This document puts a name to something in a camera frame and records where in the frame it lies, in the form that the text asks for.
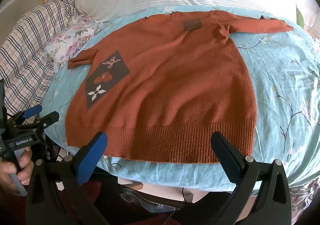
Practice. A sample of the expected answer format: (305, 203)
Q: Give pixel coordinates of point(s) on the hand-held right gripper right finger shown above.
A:
(226, 158)

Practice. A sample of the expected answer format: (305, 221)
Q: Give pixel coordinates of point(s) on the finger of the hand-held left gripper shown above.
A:
(32, 111)
(48, 118)

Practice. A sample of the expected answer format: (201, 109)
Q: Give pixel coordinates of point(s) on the pink floral cloth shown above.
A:
(67, 40)

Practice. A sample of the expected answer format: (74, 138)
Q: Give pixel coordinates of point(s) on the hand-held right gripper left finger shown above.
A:
(92, 157)

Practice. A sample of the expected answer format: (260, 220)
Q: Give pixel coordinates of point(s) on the plaid cloth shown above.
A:
(30, 40)

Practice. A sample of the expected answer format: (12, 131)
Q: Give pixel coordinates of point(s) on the person's left hand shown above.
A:
(26, 165)

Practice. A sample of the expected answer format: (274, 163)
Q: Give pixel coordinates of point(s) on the light blue floral bedsheet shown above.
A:
(275, 77)

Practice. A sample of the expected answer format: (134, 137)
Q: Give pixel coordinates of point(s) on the white pillow with green print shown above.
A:
(307, 2)

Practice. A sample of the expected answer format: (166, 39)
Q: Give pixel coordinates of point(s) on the orange knit sweater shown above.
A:
(175, 77)

